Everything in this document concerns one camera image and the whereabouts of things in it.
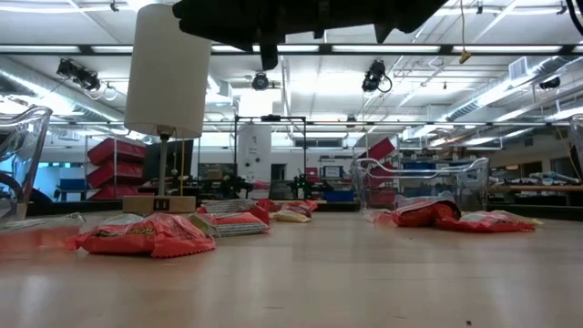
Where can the white candy clear wrapper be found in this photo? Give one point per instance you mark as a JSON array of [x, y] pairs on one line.
[[123, 219]]

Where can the white cylinder lamp wooden base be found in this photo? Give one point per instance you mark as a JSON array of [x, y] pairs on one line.
[[168, 82]]

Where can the white cylinder column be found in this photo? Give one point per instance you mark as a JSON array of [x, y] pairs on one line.
[[254, 152]]

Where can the black round ceiling device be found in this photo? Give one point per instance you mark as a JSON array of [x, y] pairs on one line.
[[260, 81]]

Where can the black background robot arm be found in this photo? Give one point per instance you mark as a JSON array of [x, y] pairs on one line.
[[303, 182], [230, 186]]

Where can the wooden background table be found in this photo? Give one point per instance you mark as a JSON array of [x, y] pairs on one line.
[[537, 188]]

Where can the white ceiling vent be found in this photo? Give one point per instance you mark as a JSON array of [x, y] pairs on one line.
[[518, 68]]

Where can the black ceiling spotlights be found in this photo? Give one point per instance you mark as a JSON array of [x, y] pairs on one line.
[[79, 75]]

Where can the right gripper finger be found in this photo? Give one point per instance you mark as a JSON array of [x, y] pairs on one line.
[[223, 20]]

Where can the black monitor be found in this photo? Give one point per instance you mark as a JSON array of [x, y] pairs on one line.
[[180, 159]]

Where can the pale pink candy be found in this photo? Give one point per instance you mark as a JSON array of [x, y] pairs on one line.
[[378, 216]]

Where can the blue storage bin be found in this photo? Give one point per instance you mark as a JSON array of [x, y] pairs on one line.
[[339, 196]]

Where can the orange Reese's candy pack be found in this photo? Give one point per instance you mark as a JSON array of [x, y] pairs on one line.
[[150, 239]]

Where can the orange white candy pack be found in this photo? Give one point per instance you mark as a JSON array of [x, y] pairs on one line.
[[225, 205]]

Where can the tilted red storage bin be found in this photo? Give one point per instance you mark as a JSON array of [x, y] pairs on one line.
[[378, 149]]

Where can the red white candy pack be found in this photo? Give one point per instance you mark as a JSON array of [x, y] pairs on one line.
[[260, 214]]

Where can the black overhead frame beam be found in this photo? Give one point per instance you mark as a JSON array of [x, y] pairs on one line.
[[410, 49]]

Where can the clear plastic bin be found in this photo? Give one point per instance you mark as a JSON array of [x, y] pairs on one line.
[[27, 159], [473, 182]]

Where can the black overhead camera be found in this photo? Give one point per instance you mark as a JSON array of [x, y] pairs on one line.
[[374, 75]]

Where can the black metal background frame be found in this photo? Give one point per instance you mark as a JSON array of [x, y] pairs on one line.
[[271, 118]]

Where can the orange candy clear wrapper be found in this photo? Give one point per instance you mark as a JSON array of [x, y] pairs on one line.
[[36, 234]]

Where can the yellow candy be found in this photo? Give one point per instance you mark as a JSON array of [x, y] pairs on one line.
[[519, 218], [289, 217]]

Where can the blue background bench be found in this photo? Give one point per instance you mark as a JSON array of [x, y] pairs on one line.
[[70, 187]]

